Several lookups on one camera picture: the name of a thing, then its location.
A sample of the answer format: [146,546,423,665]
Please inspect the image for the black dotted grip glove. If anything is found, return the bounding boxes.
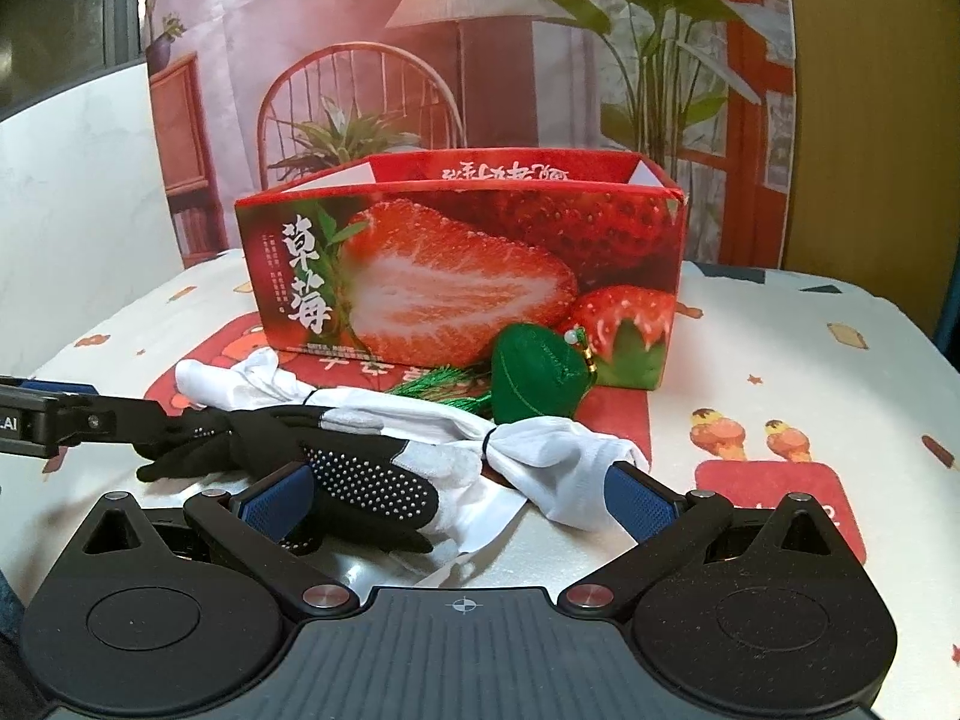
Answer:
[135,406,439,554]

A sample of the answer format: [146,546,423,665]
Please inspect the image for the white cloth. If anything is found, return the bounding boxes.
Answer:
[174,348,651,544]

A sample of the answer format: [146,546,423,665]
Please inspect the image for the printed room scene backdrop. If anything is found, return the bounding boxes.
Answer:
[140,0,796,266]

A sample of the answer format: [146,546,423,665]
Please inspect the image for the green fabric sachet with tassel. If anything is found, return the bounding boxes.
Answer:
[391,323,599,424]

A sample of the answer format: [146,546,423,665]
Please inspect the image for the cartoon bear tablecloth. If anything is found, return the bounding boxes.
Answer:
[2,250,958,718]

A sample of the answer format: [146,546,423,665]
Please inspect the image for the white marble board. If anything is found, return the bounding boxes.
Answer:
[2,64,182,376]

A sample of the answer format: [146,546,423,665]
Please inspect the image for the red strawberry cardboard box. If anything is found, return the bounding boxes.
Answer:
[236,148,686,390]

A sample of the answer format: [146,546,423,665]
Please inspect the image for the blue curtain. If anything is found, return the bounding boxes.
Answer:
[932,245,960,371]

